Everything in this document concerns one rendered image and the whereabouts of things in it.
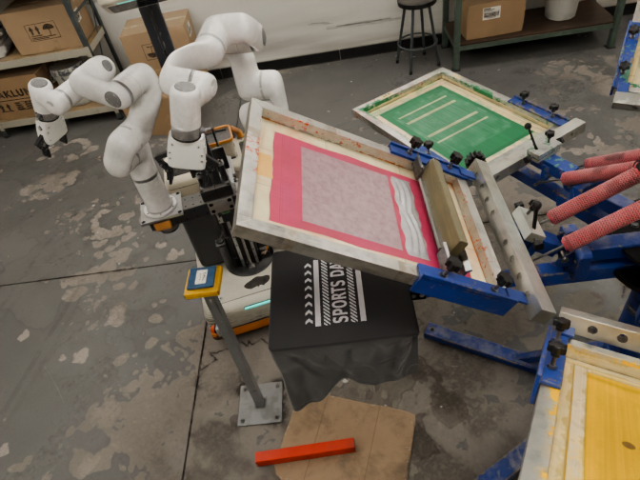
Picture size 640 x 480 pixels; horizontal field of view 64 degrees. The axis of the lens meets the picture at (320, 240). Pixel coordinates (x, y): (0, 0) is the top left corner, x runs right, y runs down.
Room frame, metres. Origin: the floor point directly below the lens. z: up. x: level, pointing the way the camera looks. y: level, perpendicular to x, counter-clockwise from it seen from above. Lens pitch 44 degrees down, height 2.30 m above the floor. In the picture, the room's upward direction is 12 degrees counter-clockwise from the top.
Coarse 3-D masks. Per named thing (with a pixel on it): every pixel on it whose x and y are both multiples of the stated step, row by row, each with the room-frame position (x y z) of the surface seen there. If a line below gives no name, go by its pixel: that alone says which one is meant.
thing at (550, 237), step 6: (546, 234) 1.09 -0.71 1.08; (552, 234) 1.10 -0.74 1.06; (546, 240) 1.06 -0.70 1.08; (552, 240) 1.07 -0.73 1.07; (558, 240) 1.08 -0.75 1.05; (528, 246) 1.06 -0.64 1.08; (546, 246) 1.05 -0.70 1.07; (552, 246) 1.05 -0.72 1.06; (558, 246) 1.05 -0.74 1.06; (540, 252) 1.05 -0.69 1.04; (552, 252) 1.05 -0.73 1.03
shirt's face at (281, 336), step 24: (288, 264) 1.32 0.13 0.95; (288, 288) 1.20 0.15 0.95; (384, 288) 1.11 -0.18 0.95; (408, 288) 1.09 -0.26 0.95; (288, 312) 1.09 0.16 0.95; (384, 312) 1.01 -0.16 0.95; (408, 312) 0.99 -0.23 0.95; (288, 336) 1.00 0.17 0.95; (312, 336) 0.98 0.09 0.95; (336, 336) 0.96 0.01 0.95; (360, 336) 0.94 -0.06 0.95
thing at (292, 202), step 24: (288, 192) 1.09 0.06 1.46; (312, 192) 1.11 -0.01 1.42; (336, 192) 1.14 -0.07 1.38; (288, 216) 0.99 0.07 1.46; (312, 216) 1.01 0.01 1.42; (336, 216) 1.04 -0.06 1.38; (360, 216) 1.06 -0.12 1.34; (384, 216) 1.09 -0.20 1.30; (360, 240) 0.96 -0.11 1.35; (384, 240) 0.99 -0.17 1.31; (432, 240) 1.04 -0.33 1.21; (432, 264) 0.93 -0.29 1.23
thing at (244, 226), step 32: (256, 128) 1.30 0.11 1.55; (320, 128) 1.41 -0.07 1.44; (256, 160) 1.14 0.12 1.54; (384, 160) 1.38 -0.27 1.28; (256, 224) 0.90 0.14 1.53; (480, 224) 1.13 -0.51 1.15; (320, 256) 0.86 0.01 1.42; (352, 256) 0.86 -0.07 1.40; (384, 256) 0.88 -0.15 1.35; (480, 256) 1.00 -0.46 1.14
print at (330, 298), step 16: (304, 272) 1.26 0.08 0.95; (320, 272) 1.24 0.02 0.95; (336, 272) 1.23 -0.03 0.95; (352, 272) 1.21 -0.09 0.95; (304, 288) 1.19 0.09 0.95; (320, 288) 1.17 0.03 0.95; (336, 288) 1.16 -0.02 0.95; (352, 288) 1.14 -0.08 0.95; (304, 304) 1.12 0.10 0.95; (320, 304) 1.10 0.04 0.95; (336, 304) 1.09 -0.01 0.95; (352, 304) 1.07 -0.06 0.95; (320, 320) 1.03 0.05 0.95; (336, 320) 1.02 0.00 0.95; (352, 320) 1.01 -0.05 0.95
